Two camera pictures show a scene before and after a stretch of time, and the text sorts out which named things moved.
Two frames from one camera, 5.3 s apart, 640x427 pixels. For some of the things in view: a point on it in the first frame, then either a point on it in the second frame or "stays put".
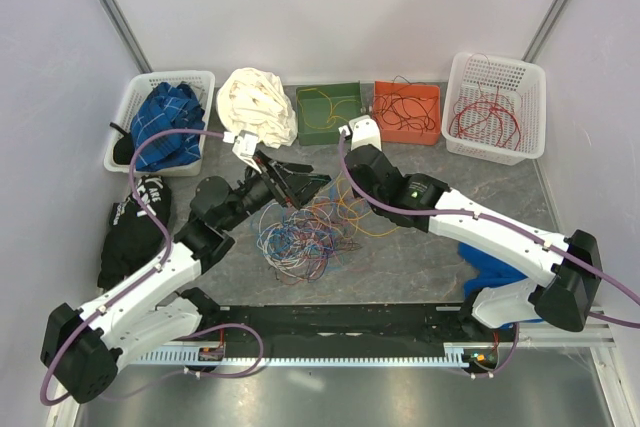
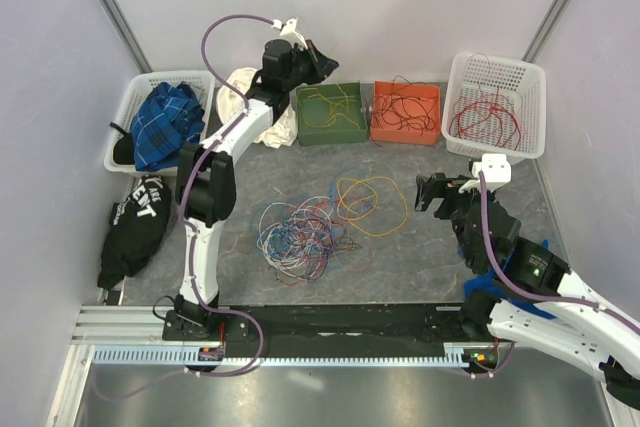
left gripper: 295,188 → 326,66
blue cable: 300,238 stays put
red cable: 487,113 stays put
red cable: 482,113 stays put
